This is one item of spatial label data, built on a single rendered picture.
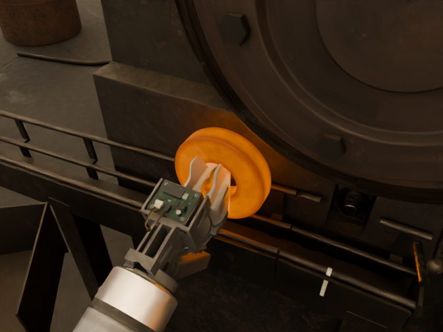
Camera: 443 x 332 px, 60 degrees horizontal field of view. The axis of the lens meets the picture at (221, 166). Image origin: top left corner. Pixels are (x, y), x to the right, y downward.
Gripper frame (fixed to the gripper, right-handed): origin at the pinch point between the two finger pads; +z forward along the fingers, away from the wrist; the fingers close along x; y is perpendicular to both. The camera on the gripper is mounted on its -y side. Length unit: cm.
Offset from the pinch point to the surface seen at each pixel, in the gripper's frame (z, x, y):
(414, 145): -6.2, -22.5, 23.3
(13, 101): 53, 178, -101
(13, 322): -32.4, 22.7, -12.2
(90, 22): 165, 222, -133
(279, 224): -0.7, -9.6, -11.0
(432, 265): -10.0, -27.6, 12.9
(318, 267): -6.3, -17.8, -8.1
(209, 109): 6.8, 4.9, 3.7
